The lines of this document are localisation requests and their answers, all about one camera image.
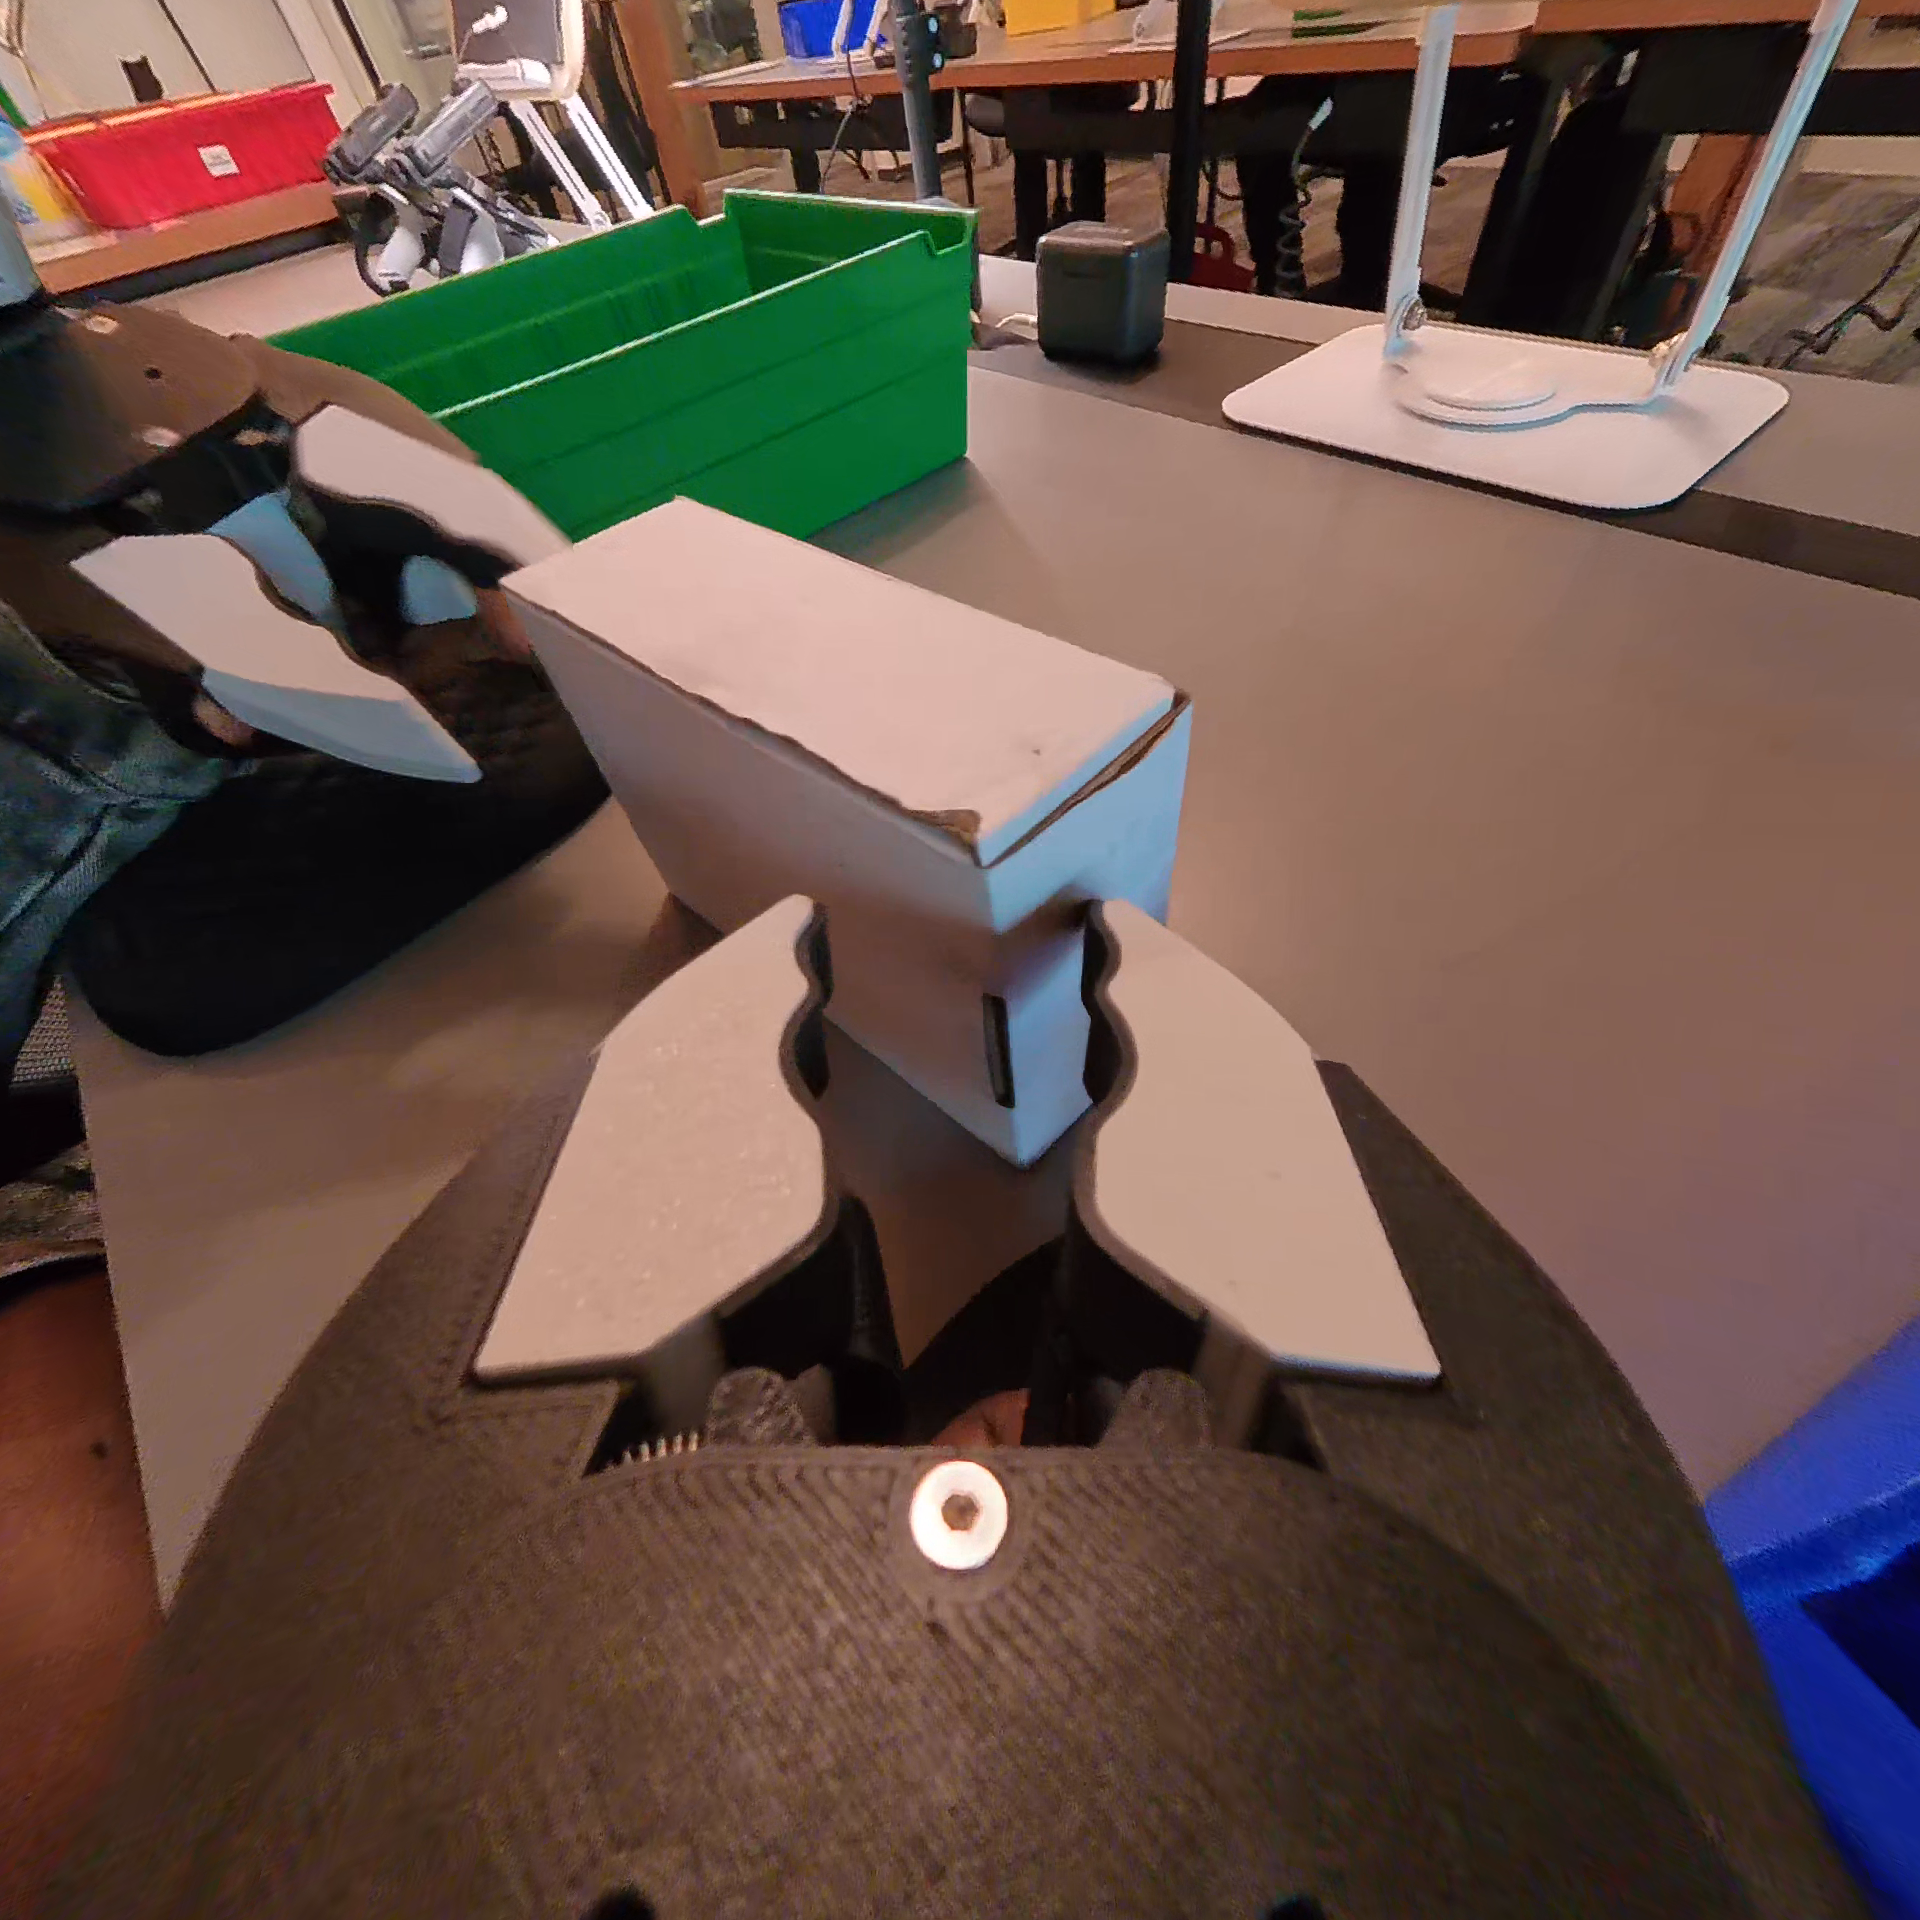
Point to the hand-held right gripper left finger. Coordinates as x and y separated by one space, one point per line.
676 1171

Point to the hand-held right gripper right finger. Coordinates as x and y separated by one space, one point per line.
1245 1171

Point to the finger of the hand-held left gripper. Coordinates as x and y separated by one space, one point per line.
254 646
422 480

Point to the green plastic bin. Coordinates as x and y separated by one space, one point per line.
721 390

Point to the white cardboard mailer box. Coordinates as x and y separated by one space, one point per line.
839 676

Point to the blue plastic bin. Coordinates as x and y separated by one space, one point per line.
1829 1652

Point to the person's left hand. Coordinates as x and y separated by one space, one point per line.
189 706

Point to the wooden side table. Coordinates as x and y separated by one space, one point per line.
181 247

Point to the white wipes canister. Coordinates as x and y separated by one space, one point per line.
30 189

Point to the red storage bin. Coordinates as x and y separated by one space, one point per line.
181 149

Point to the black textured wrist rest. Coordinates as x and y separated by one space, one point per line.
300 931

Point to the grey black handheld device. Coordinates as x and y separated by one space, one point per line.
435 165

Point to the white stand with panel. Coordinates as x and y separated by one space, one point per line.
557 90

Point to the small blue storage bin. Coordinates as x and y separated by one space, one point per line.
820 31

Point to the grey light stand pole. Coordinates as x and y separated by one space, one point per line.
922 107

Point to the dark grey cube device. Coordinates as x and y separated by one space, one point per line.
1103 293

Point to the long wooden edged table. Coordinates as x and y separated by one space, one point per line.
1051 60

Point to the white document stand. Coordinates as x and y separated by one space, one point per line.
1500 435

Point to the yellow storage bin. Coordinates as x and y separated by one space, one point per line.
1051 14

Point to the black stand pole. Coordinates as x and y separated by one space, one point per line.
1189 136

